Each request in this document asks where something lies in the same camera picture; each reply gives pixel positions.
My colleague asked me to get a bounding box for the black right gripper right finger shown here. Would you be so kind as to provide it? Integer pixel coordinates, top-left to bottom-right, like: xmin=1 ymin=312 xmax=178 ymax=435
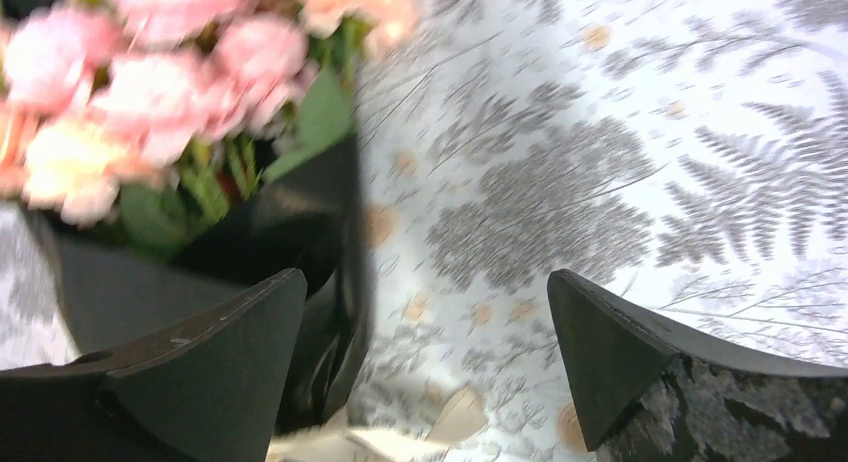
xmin=547 ymin=270 xmax=847 ymax=461

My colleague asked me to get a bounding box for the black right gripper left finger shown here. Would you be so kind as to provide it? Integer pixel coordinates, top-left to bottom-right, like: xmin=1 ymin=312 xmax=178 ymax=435
xmin=1 ymin=269 xmax=307 ymax=461

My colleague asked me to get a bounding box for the black wrapping paper sheet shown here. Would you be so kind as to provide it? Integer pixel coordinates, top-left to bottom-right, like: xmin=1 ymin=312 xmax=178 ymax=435
xmin=24 ymin=135 xmax=372 ymax=435

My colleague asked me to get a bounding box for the cream satin ribbon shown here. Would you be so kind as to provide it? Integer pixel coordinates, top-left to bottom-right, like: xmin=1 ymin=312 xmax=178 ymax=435
xmin=264 ymin=386 xmax=492 ymax=462

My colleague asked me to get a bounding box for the pink fake flower bunch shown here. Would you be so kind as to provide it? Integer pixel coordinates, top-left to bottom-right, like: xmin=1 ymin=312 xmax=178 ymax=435
xmin=1 ymin=0 xmax=419 ymax=252

